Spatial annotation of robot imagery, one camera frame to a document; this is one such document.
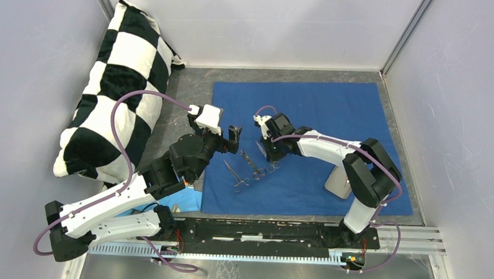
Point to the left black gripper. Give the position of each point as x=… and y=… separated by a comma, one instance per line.
x=230, y=145

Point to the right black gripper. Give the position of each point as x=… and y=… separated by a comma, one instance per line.
x=270, y=155

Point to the blue surgical drape cloth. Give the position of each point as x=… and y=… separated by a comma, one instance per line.
x=345, y=111

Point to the steel ring-handled hemostat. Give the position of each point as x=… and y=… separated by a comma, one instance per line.
x=239, y=181

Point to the metal instrument tray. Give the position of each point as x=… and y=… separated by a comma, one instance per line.
x=338, y=183

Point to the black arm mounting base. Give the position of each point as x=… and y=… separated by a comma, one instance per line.
x=264, y=238

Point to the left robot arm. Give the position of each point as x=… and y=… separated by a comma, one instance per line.
x=76, y=227

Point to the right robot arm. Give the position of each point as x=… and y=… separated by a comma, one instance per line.
x=363, y=169

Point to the light blue patterned cloth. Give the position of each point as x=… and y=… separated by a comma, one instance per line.
x=186, y=200

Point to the black white checkered pillow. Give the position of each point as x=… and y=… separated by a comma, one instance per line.
x=122, y=101

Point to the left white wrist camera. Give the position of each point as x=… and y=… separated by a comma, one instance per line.
x=206, y=117

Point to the aluminium frame rail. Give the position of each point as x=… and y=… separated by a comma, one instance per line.
x=407, y=239

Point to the white slotted cable duct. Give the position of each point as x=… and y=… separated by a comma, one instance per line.
x=144, y=250

